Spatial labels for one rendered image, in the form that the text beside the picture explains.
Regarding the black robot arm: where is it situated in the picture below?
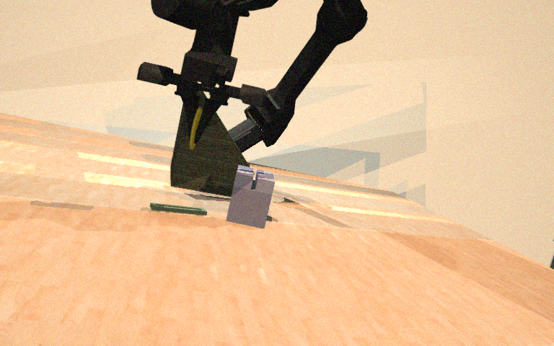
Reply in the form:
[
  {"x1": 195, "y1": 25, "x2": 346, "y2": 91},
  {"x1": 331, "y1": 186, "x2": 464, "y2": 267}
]
[{"x1": 151, "y1": 0, "x2": 368, "y2": 153}]

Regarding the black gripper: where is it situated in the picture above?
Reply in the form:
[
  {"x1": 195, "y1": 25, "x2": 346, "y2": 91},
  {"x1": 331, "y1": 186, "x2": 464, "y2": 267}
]
[{"x1": 136, "y1": 33, "x2": 268, "y2": 143}]

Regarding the gold coin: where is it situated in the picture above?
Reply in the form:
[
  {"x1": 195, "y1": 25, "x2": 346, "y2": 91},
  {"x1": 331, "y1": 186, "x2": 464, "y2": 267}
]
[{"x1": 189, "y1": 107, "x2": 202, "y2": 149}]

